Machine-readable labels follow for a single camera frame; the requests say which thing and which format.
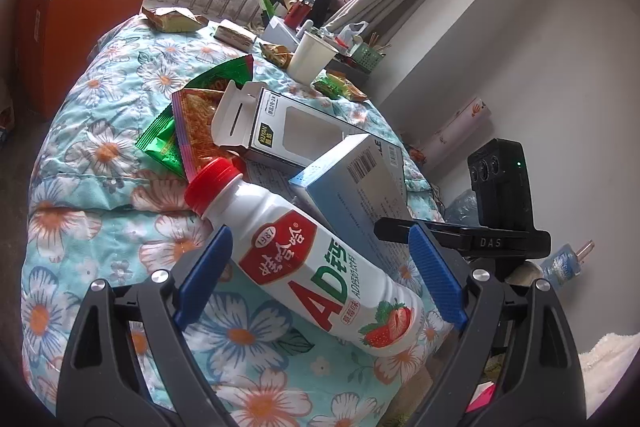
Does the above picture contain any green orange snack packet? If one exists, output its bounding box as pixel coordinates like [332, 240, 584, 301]
[312, 72, 368, 102]

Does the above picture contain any orange cardboard box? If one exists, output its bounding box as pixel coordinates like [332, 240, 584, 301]
[14, 0, 150, 122]

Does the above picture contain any large clear water jug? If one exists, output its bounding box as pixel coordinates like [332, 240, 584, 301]
[445, 189, 481, 225]

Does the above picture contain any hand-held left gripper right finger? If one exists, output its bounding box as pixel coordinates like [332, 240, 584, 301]
[400, 222, 586, 427]

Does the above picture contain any red bottle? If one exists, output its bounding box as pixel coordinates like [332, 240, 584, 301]
[287, 0, 313, 28]

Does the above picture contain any small yellow snack packet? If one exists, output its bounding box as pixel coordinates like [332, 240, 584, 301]
[257, 42, 293, 70]

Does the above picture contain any white window cardboard box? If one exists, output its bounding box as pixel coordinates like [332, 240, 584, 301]
[211, 79, 405, 180]

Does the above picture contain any pink cloth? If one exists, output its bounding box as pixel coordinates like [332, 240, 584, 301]
[467, 384, 496, 413]

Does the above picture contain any light blue cardboard box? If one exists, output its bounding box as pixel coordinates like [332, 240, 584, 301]
[288, 133, 426, 280]

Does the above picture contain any floral quilted blanket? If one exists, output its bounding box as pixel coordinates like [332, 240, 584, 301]
[20, 14, 456, 427]

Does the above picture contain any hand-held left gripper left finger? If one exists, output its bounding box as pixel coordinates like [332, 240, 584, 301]
[56, 225, 236, 427]

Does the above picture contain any blue label plastic bottle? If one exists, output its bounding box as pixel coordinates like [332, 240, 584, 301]
[542, 239, 596, 283]

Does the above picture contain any floral paper roll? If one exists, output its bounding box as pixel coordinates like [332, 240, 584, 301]
[415, 97, 493, 162]

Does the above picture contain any white strawberry drink bottle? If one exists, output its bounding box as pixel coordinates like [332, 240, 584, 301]
[184, 157, 426, 358]

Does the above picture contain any green plastic basket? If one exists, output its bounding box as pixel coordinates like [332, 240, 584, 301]
[350, 42, 383, 72]

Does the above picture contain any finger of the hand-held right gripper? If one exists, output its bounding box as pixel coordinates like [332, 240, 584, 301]
[374, 217, 472, 254]

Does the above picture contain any crumpled yellow snack packet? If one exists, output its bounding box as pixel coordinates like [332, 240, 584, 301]
[141, 6, 208, 32]

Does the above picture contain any white paper cup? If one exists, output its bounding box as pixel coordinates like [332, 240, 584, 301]
[287, 31, 340, 84]

